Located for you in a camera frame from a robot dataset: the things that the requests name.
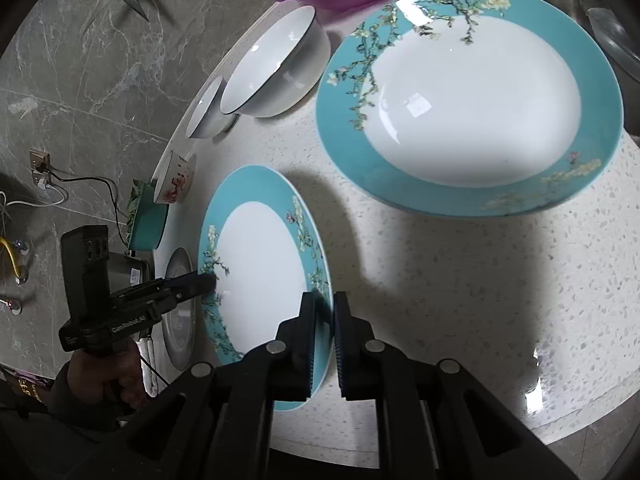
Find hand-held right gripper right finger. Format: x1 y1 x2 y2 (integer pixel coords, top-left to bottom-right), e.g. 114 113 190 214
334 291 568 480

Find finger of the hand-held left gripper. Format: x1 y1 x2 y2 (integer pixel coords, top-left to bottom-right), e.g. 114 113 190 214
164 270 217 302

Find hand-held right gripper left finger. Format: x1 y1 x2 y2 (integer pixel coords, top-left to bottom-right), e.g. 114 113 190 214
82 291 321 480

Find small teal floral plate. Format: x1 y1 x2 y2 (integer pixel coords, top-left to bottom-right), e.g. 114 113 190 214
197 164 335 411

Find white bowl with red print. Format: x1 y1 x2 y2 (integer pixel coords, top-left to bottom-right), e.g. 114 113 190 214
152 150 197 205

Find person's left forearm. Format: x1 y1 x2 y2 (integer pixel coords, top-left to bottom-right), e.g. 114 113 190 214
0 360 123 433

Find person's left hand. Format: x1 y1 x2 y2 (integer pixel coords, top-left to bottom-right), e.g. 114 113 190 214
67 339 151 411

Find stainless steel pot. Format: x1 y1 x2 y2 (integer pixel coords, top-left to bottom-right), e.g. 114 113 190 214
107 252 157 288

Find round metal plate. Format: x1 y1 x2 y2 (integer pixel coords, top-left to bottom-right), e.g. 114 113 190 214
161 247 197 373

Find teal plastic basin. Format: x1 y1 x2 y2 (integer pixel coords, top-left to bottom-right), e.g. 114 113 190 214
125 181 170 252

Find green leafy vegetables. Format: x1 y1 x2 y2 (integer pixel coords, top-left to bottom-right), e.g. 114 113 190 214
127 180 151 233

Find small white bowl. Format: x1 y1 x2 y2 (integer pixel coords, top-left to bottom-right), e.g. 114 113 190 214
185 77 237 140

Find large white bowl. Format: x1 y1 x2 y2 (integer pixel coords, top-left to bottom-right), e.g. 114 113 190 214
220 5 332 119

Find large teal floral plate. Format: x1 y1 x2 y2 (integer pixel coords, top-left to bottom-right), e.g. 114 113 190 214
315 0 625 219

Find yellow hose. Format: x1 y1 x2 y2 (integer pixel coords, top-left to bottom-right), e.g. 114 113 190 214
0 237 27 282

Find white cable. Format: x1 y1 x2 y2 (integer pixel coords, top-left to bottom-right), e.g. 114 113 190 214
0 187 69 209

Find black power cable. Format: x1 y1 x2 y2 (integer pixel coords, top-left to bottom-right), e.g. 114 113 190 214
46 167 137 252

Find wall socket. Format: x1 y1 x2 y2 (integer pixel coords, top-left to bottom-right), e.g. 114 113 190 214
29 149 52 189

